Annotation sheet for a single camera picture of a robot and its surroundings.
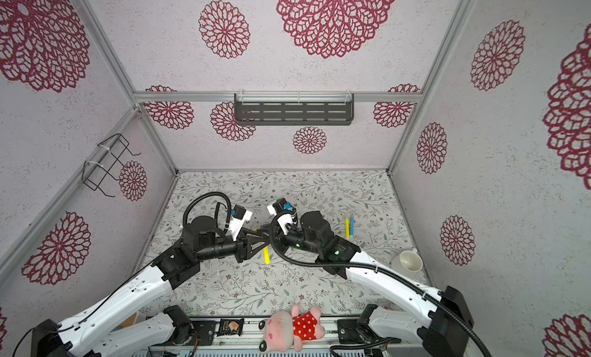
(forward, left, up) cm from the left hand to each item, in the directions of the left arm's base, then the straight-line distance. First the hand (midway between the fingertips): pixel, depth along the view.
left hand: (265, 239), depth 69 cm
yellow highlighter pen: (-4, 0, -3) cm, 5 cm away
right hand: (+1, +2, +4) cm, 4 cm away
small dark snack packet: (-20, +12, -22) cm, 32 cm away
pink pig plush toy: (-22, -5, -16) cm, 27 cm away
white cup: (+2, -52, -22) cm, 56 cm away
